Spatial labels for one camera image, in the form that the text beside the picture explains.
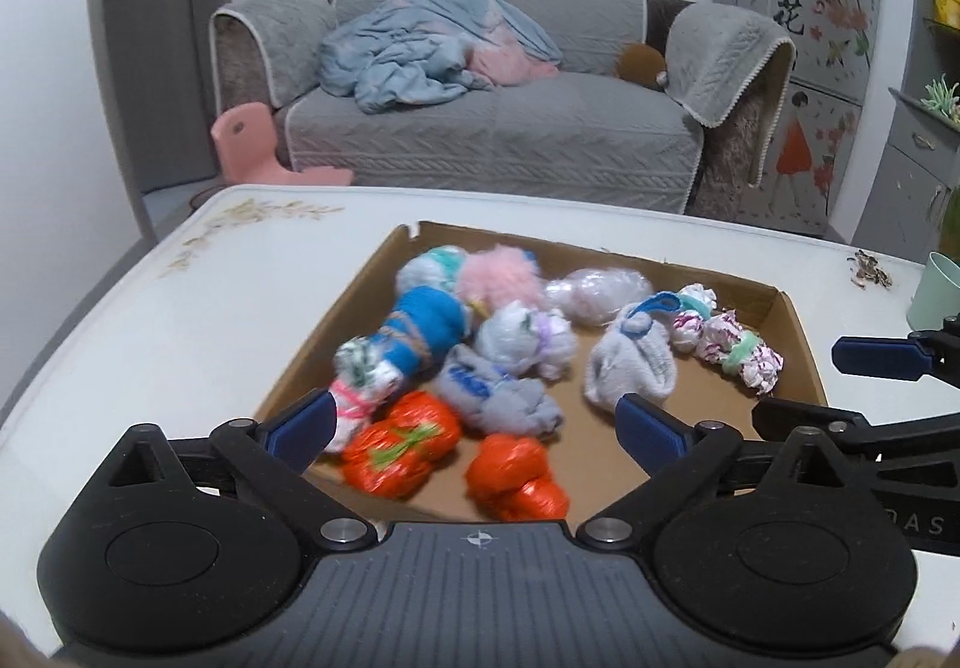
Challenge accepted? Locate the small green potted plant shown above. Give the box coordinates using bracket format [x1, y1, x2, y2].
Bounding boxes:
[920, 75, 960, 123]

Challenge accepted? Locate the refrigerator with flower decals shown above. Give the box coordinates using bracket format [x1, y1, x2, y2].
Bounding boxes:
[712, 0, 887, 239]

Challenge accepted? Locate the white bundle with purple tie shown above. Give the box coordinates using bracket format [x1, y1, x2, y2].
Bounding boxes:
[474, 302, 577, 382]

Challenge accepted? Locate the grey cabinet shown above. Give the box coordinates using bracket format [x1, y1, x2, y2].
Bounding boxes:
[853, 49, 960, 265]

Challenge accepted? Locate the orange bag bundle green tie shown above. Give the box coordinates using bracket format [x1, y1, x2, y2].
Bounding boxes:
[343, 391, 464, 502]

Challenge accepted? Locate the grey quilted armrest cover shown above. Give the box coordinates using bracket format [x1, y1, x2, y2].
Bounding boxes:
[663, 2, 797, 130]

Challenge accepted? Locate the light blue blanket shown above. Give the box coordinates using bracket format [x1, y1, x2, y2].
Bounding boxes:
[317, 0, 565, 115]

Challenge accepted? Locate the brown cardboard box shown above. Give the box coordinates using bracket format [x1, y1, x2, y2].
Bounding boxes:
[251, 220, 830, 538]

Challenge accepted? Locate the white and teal bundle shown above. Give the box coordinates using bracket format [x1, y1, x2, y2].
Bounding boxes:
[395, 246, 467, 298]

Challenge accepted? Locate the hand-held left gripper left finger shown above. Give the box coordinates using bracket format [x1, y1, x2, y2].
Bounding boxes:
[82, 389, 374, 553]

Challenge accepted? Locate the patterned bundle with green tie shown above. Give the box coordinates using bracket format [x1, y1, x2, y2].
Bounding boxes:
[696, 310, 786, 400]

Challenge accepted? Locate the brown plush toy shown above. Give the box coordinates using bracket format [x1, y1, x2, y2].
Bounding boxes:
[616, 41, 671, 92]

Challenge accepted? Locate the white bundle with pink tie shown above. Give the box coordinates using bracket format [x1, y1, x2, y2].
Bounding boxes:
[330, 335, 407, 453]

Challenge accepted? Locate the small patterned white bundle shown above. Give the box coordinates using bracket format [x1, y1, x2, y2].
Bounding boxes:
[670, 284, 719, 352]

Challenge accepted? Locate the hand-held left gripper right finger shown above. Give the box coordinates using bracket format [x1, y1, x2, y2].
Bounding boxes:
[576, 393, 878, 553]

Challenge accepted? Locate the grey door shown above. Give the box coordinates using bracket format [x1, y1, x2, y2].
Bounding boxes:
[96, 0, 235, 198]

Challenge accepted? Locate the pale green cup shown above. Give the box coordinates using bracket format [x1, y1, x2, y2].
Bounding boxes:
[905, 251, 960, 333]

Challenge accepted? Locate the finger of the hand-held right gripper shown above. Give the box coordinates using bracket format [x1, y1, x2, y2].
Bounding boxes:
[751, 396, 960, 463]
[831, 312, 960, 390]

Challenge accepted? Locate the clear plastic bag bundle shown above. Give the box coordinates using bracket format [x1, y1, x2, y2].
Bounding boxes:
[545, 268, 655, 328]

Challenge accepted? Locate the blue bundle with tan rope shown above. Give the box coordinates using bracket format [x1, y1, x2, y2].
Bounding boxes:
[379, 285, 472, 378]

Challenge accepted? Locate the grey sock bundle blue print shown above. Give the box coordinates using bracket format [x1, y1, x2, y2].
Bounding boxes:
[437, 344, 565, 442]

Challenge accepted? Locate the grey sofa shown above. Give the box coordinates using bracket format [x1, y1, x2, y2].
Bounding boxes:
[210, 0, 797, 217]

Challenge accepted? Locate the pink plastic chair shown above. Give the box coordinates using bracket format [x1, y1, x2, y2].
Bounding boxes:
[210, 101, 355, 187]

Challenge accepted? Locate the white fuzzy sock blue band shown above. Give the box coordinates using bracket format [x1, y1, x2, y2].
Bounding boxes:
[583, 291, 682, 408]

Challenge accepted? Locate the plain orange bag bundle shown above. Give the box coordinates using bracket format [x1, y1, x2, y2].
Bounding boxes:
[464, 434, 572, 524]

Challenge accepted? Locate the pink cloth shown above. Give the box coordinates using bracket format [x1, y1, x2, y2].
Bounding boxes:
[463, 25, 561, 88]

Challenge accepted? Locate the pink fluffy bundle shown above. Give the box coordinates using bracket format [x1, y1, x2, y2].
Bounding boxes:
[456, 245, 546, 325]

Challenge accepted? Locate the pile of seed shells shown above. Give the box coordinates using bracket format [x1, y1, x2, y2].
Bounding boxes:
[845, 248, 898, 289]

